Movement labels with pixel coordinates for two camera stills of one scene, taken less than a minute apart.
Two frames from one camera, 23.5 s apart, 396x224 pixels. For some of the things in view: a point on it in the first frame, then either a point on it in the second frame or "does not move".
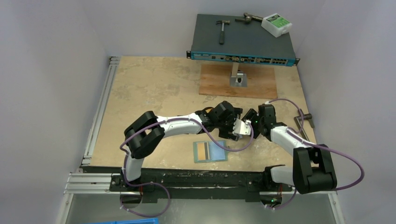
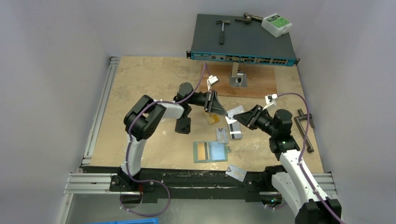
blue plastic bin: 153,220 does not move
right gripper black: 250,116 does not move
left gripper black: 228,133 to 212,105
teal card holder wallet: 208,151 does not move
